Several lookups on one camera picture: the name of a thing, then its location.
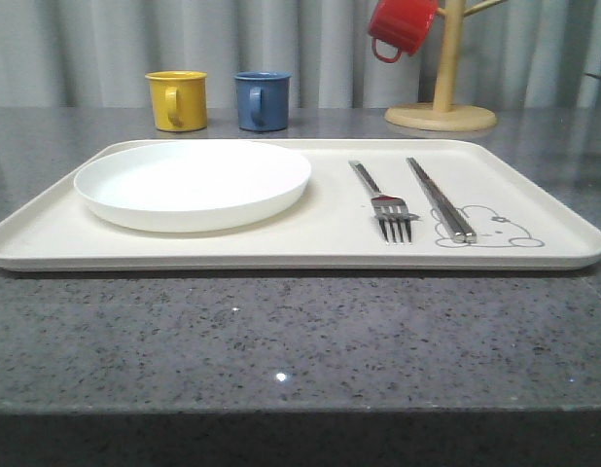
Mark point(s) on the silver fork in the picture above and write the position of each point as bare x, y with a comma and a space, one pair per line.
391, 213

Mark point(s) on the white round plate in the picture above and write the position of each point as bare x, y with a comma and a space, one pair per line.
193, 186

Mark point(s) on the blue mug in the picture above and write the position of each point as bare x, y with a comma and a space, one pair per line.
262, 100

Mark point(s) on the yellow mug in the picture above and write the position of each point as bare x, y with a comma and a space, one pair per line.
178, 100

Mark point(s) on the wooden mug tree stand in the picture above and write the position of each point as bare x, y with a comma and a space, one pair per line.
443, 114

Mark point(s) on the red mug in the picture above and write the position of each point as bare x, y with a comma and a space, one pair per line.
401, 24

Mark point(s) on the grey curtain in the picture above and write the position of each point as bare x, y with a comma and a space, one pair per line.
519, 54

